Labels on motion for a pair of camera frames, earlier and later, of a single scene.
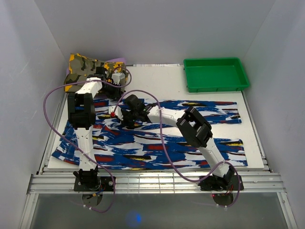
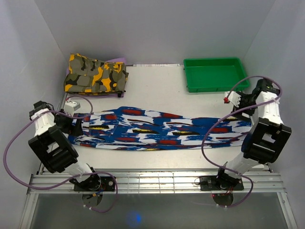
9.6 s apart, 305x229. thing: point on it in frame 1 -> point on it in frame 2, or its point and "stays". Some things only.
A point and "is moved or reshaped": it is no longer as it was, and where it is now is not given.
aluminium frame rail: [62, 182] stays
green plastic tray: [215, 75] stays
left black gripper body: [111, 91] -> [64, 122]
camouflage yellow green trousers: [80, 67] stays
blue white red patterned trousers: [153, 145] is moved or reshaped
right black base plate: [228, 182] stays
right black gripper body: [129, 118] -> [245, 101]
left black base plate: [105, 183] stays
